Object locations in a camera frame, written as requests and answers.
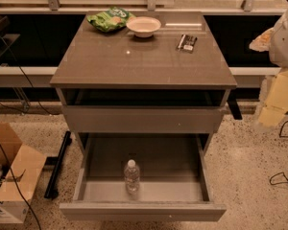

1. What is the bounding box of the dark snack packet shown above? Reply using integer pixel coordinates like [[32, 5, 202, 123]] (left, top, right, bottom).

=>
[[177, 34, 198, 53]]

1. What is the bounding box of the white bowl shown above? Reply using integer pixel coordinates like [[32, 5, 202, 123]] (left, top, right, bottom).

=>
[[127, 16, 161, 38]]

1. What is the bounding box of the clear plastic water bottle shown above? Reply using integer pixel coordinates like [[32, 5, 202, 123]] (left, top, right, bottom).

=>
[[124, 159, 140, 194]]

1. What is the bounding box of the grey drawer cabinet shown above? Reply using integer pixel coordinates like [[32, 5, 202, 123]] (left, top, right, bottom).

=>
[[49, 11, 238, 222]]

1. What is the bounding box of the brown cardboard box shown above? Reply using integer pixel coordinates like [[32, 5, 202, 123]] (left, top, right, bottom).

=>
[[0, 123, 46, 224]]

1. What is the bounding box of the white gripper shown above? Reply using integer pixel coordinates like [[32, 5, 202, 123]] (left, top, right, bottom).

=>
[[249, 28, 288, 127]]

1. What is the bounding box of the black cable left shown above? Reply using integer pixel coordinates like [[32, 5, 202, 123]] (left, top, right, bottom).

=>
[[0, 32, 56, 230]]

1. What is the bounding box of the closed top drawer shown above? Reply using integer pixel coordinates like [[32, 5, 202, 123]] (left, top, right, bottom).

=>
[[62, 105, 224, 133]]

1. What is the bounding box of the open middle drawer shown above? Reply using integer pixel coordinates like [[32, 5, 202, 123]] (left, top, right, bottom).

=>
[[60, 134, 226, 221]]

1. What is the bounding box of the green chip bag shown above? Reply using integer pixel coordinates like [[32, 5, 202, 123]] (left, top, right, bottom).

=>
[[86, 7, 135, 33]]

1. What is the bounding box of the black cabinet base bar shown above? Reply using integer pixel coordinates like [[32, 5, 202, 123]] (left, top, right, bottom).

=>
[[44, 131, 72, 199]]

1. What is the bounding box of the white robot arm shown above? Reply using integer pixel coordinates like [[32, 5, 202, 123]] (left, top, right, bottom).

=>
[[250, 10, 288, 127]]

